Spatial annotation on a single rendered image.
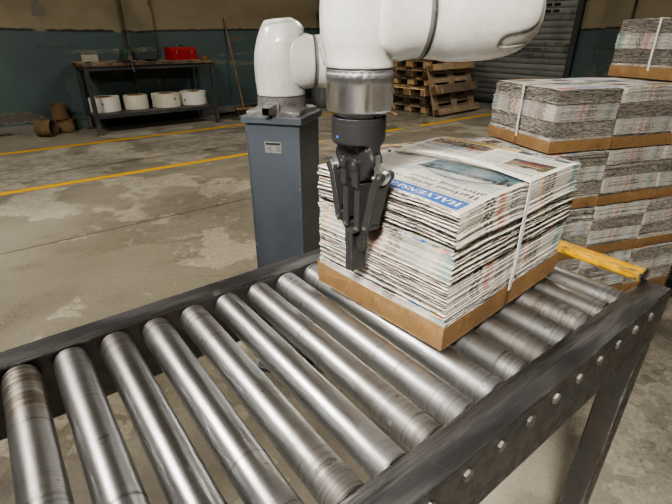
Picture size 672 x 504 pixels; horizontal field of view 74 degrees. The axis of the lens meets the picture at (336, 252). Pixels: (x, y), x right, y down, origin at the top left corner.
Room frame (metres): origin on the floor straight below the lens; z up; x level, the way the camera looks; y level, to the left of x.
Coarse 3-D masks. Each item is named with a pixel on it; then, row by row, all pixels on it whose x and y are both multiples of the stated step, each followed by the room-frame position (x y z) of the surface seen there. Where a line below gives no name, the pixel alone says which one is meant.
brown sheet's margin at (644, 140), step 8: (632, 136) 1.71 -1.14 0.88; (640, 136) 1.73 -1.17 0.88; (648, 136) 1.74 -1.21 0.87; (656, 136) 1.75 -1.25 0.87; (664, 136) 1.76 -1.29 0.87; (616, 144) 1.70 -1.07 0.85; (624, 144) 1.71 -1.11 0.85; (632, 144) 1.72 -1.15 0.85; (640, 144) 1.73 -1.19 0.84; (648, 144) 1.74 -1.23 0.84; (656, 144) 1.76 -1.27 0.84
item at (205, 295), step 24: (288, 264) 0.81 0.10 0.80; (216, 288) 0.72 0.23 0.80; (240, 288) 0.72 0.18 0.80; (144, 312) 0.64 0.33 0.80; (168, 312) 0.64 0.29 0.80; (48, 336) 0.57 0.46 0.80; (72, 336) 0.57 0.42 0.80; (96, 336) 0.57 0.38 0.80; (0, 360) 0.51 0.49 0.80; (24, 360) 0.51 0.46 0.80; (48, 360) 0.53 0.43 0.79; (96, 360) 0.56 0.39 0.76; (0, 384) 0.49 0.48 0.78; (48, 384) 0.52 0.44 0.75; (0, 408) 0.48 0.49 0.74; (0, 432) 0.47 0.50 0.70
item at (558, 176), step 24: (432, 144) 0.89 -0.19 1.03; (456, 144) 0.88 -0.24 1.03; (480, 144) 0.88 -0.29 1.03; (504, 168) 0.72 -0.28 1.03; (528, 168) 0.72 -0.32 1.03; (552, 168) 0.72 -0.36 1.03; (576, 168) 0.76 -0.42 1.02; (552, 192) 0.70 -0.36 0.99; (552, 216) 0.73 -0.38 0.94; (528, 240) 0.68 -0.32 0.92; (552, 240) 0.75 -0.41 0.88; (528, 264) 0.70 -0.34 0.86
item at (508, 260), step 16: (416, 160) 0.78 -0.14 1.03; (432, 160) 0.78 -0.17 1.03; (448, 160) 0.78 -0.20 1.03; (496, 176) 0.67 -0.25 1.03; (512, 176) 0.68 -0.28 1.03; (528, 176) 0.67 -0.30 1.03; (528, 208) 0.66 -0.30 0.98; (512, 224) 0.63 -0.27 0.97; (528, 224) 0.67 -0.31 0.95; (512, 240) 0.64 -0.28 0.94; (512, 256) 0.65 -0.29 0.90
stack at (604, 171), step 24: (408, 144) 1.80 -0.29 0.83; (504, 144) 1.80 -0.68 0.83; (600, 168) 1.69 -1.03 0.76; (624, 168) 1.73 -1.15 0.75; (648, 168) 1.77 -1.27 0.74; (576, 192) 1.66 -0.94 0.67; (600, 192) 1.69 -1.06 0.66; (576, 216) 1.66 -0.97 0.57; (600, 216) 1.71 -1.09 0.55; (624, 216) 1.75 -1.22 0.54; (576, 240) 1.67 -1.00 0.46; (600, 240) 1.71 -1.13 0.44; (624, 240) 1.76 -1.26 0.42; (576, 264) 1.68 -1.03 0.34
